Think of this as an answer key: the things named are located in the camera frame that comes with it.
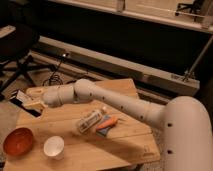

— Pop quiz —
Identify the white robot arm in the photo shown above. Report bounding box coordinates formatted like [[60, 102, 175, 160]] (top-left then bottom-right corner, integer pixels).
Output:
[[26, 79, 213, 171]]

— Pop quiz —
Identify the white ceramic cup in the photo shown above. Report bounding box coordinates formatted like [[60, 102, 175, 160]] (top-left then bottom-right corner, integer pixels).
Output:
[[43, 136, 65, 160]]

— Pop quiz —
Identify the orange bowl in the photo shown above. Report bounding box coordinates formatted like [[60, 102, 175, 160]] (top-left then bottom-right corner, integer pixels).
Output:
[[3, 127, 34, 157]]

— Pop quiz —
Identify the wooden table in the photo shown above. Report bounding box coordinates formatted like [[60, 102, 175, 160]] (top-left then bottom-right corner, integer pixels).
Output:
[[3, 78, 162, 171]]

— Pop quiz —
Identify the black office chair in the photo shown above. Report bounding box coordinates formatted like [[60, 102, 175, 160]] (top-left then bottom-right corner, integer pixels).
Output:
[[0, 24, 56, 101]]

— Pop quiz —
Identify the orange toy carrot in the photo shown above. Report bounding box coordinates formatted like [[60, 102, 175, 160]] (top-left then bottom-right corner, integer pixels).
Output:
[[96, 117, 118, 130]]

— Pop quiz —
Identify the metal pole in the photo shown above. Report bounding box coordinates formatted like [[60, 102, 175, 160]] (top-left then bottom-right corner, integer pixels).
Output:
[[182, 35, 213, 82]]

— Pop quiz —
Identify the black cable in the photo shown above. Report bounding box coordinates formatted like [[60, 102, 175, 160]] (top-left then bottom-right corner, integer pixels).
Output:
[[41, 53, 70, 87]]

